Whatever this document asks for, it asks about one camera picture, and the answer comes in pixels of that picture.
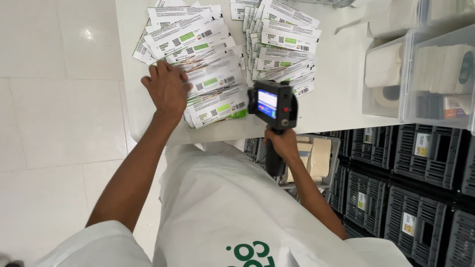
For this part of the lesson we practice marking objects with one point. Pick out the clear plastic storage bin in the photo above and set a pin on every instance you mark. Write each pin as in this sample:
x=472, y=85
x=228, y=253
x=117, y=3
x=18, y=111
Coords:
x=449, y=9
x=397, y=16

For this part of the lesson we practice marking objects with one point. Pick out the person's right fingers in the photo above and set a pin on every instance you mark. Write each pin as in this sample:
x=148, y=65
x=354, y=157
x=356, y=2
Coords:
x=269, y=135

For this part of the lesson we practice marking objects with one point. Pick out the light grey basket with rolls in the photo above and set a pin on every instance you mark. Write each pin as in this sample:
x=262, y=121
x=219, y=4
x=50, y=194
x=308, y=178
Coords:
x=319, y=159

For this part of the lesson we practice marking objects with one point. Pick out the person's right hand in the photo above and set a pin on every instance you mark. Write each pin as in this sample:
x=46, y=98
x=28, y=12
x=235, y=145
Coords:
x=285, y=144

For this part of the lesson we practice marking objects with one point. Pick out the white barcode pouch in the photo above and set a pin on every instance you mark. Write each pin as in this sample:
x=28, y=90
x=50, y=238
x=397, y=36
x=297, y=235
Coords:
x=215, y=76

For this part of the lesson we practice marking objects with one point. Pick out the black handheld inkjet printer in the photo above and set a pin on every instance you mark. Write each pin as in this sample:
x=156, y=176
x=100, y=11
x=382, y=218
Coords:
x=278, y=105

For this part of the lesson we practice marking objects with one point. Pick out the spread of white labelled packets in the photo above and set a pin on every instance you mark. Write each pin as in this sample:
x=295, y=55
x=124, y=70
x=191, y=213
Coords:
x=282, y=40
x=185, y=37

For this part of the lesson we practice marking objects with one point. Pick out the white paper roll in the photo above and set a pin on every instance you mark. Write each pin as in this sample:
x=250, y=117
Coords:
x=384, y=65
x=387, y=96

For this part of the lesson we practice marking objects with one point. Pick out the clear plastic bin with cards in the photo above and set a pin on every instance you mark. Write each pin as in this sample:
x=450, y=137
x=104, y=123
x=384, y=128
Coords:
x=439, y=74

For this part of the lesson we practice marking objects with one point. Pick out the clear plastic bin with rolls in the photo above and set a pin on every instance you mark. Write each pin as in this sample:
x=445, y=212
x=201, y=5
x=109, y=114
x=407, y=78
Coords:
x=386, y=100

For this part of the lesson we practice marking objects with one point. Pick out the person's white work coat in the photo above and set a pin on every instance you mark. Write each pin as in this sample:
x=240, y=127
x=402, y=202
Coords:
x=222, y=207

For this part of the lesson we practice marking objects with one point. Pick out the stack of dark grey crates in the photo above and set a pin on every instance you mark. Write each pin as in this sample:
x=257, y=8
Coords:
x=408, y=185

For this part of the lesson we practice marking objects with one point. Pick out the person's left hand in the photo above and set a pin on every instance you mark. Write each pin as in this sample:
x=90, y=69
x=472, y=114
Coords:
x=167, y=91

